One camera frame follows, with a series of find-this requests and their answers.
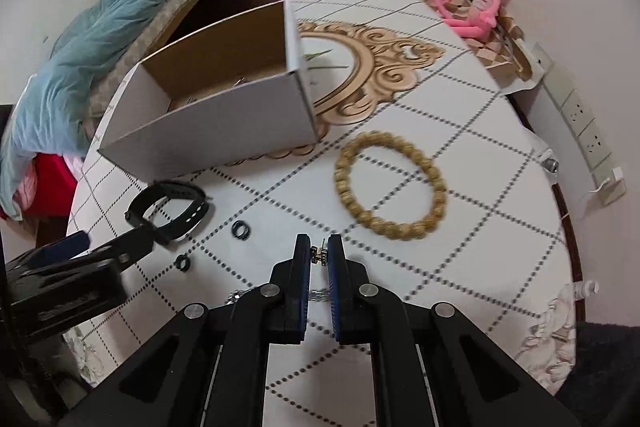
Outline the dark cloth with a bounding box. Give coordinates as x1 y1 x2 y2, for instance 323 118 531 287
554 319 640 427

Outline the silver chain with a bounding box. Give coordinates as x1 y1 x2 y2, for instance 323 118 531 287
227 287 331 306

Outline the patterned cushioned chair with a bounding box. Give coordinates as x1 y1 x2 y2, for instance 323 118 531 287
417 0 544 96

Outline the black wristband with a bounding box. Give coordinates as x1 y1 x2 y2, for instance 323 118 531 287
124 180 214 243

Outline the wooden bead bracelet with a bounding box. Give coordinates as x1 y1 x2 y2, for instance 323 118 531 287
334 132 448 238

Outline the red cloth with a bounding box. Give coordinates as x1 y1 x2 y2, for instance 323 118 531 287
0 151 77 221

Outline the white charger plug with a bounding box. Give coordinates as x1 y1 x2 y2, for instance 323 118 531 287
590 166 626 196

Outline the white checked tablecloth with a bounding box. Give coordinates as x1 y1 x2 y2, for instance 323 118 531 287
65 0 582 427

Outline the white wall socket strip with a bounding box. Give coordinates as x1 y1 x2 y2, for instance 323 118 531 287
532 42 629 208

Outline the white cardboard box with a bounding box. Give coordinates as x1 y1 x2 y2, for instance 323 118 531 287
97 0 321 183

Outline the light blue duvet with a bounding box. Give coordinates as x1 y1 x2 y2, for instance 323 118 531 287
0 0 241 221

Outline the small white bottle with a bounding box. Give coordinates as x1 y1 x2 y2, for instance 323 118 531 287
572 280 601 301

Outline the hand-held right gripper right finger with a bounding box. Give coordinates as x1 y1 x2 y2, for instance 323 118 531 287
326 234 582 427

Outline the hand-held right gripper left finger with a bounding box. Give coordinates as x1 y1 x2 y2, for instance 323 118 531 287
60 234 313 427

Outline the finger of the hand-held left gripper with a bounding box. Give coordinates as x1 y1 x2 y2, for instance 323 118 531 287
74 220 172 268
6 230 93 272

